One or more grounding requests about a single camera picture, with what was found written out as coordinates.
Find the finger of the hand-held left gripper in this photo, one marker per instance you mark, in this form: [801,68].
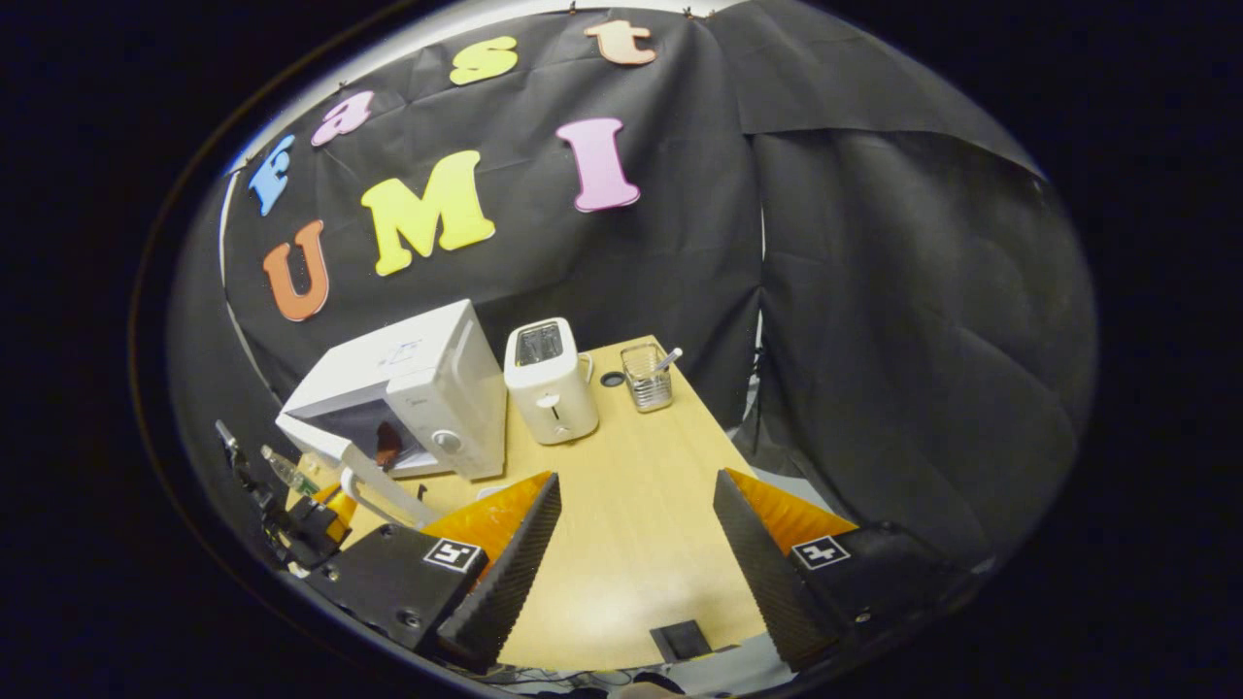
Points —
[338,505]

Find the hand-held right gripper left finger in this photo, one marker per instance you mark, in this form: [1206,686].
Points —
[510,582]

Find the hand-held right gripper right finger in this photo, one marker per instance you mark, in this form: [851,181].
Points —
[767,582]

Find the brown meat piece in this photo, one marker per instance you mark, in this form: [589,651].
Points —
[387,449]

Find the white microwave oven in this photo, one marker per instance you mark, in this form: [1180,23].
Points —
[437,388]

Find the square black desk grommet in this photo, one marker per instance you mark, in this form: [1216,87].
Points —
[681,642]

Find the white toaster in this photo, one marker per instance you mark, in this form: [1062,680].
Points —
[554,393]

